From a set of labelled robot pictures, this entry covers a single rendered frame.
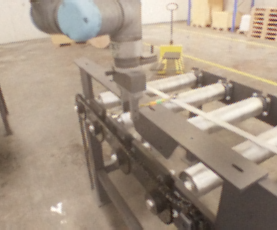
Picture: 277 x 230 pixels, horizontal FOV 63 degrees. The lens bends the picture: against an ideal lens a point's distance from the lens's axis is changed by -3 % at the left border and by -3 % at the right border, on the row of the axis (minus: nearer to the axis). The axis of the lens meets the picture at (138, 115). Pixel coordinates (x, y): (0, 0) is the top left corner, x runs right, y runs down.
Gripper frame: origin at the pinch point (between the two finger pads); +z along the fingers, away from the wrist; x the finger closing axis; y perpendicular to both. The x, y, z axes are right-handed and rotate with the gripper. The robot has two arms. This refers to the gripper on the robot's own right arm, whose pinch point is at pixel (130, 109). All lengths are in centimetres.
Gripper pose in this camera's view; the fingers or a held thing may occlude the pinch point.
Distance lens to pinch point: 73.9
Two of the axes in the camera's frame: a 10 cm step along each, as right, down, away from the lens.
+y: -8.7, 2.6, -4.2
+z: 0.4, 8.8, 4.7
